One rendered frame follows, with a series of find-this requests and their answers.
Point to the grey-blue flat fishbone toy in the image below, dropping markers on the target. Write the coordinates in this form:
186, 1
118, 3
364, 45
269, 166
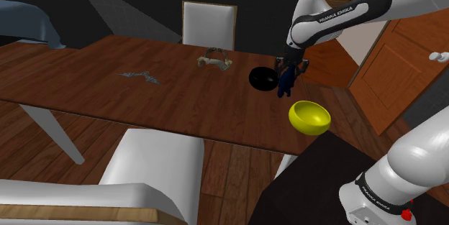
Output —
147, 76

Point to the dark blue figure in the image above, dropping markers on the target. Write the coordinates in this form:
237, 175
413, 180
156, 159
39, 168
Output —
285, 83

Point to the brown wooden table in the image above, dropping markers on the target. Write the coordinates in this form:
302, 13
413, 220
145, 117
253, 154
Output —
140, 105

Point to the blue draped furniture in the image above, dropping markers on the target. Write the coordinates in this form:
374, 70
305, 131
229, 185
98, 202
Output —
24, 21

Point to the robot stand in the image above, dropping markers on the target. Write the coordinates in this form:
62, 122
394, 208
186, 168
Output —
308, 189

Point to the white chair with wooden frame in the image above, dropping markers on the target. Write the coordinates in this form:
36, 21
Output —
154, 161
208, 24

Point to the black bowl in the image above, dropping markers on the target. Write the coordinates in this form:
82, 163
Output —
262, 80

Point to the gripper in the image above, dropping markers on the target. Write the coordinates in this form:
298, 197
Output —
294, 56

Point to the yellow bowl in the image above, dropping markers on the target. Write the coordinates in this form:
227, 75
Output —
314, 123

